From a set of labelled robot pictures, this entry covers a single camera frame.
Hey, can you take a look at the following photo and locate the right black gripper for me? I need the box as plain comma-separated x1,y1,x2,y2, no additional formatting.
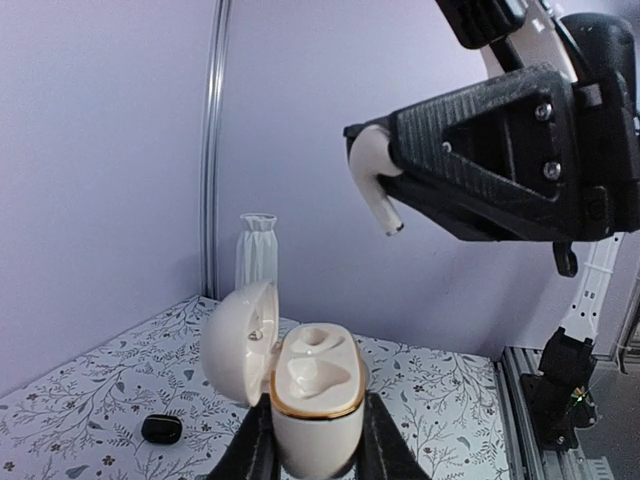
344,13,639,277

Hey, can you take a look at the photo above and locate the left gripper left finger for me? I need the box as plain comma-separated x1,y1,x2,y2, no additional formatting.
207,394,275,480

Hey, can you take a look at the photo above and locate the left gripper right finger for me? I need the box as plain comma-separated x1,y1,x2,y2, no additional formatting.
355,392,430,480

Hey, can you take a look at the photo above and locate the beige earbud charging case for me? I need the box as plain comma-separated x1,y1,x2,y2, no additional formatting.
200,281,366,479

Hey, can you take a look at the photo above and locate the white stem earbud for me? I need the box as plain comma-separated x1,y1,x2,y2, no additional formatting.
348,125,404,236

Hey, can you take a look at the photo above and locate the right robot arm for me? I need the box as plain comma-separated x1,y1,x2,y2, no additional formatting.
343,1,639,451

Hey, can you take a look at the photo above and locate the black round earbud case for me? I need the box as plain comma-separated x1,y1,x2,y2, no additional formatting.
141,414,183,445

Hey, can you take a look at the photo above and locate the floral patterned table mat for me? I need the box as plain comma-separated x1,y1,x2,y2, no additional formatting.
1,297,508,479

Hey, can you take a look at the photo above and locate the white pleated vase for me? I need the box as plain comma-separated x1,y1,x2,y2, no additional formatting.
235,213,278,289

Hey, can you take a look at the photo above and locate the front aluminium rail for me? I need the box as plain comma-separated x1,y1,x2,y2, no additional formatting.
496,347,639,479

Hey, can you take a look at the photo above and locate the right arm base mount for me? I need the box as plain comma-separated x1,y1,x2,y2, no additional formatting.
519,374,598,452

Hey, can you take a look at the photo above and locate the right aluminium frame post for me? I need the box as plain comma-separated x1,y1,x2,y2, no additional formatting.
200,0,233,299

